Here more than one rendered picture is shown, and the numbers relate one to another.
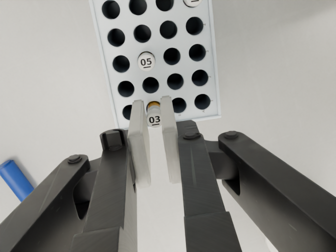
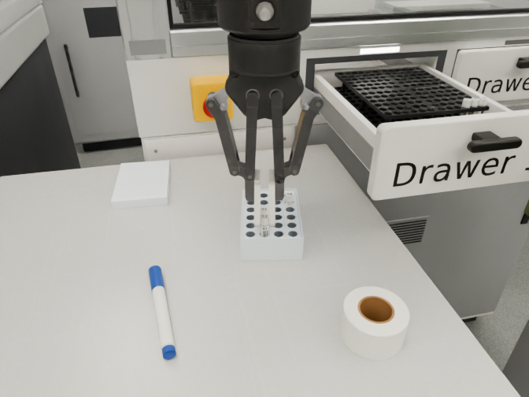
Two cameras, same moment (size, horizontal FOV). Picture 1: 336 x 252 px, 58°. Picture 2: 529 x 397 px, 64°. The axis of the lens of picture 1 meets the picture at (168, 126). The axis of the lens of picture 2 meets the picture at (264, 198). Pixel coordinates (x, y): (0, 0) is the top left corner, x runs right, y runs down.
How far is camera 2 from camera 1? 0.53 m
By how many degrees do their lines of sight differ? 76
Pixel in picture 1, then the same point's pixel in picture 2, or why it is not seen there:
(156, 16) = not seen: hidden behind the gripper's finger
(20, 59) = (193, 232)
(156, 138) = (261, 272)
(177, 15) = (282, 205)
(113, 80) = (245, 221)
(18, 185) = (158, 276)
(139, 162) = (257, 174)
